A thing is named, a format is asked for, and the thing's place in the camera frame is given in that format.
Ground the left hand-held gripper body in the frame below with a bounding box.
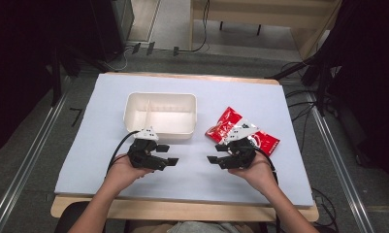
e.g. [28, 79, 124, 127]
[127, 126, 168, 172]

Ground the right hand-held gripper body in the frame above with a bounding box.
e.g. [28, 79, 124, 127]
[218, 123, 260, 170]

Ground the red snack packet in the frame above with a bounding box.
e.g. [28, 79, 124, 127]
[205, 106, 281, 155]

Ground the white plastic container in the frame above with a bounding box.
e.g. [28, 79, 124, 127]
[122, 91, 198, 141]

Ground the person's left hand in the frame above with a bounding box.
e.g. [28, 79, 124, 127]
[105, 153, 154, 195]

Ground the person's right hand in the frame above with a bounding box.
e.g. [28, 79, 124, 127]
[228, 150, 279, 195]

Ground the pale blue table mat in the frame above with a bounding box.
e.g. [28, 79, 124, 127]
[54, 73, 315, 208]

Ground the wooden table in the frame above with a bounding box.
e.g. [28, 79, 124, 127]
[49, 71, 320, 223]

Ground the person's grey clothing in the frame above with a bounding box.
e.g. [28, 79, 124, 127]
[166, 220, 244, 233]

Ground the wooden bench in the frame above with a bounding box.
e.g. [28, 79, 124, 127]
[189, 0, 343, 61]

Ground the black curtain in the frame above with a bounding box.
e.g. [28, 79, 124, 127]
[324, 0, 389, 183]
[0, 0, 59, 156]

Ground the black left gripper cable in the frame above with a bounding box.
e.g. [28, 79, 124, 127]
[105, 129, 142, 178]

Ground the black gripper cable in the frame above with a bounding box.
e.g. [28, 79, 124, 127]
[105, 129, 142, 178]
[254, 147, 280, 187]

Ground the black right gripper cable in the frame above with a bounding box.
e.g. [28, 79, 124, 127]
[254, 147, 280, 187]

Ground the black floor cable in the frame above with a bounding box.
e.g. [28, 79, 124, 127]
[283, 88, 317, 147]

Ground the metal floor rail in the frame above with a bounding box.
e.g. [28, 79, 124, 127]
[0, 91, 70, 233]
[307, 91, 377, 233]

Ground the black hanging cable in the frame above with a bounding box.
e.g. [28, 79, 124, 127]
[178, 0, 211, 54]

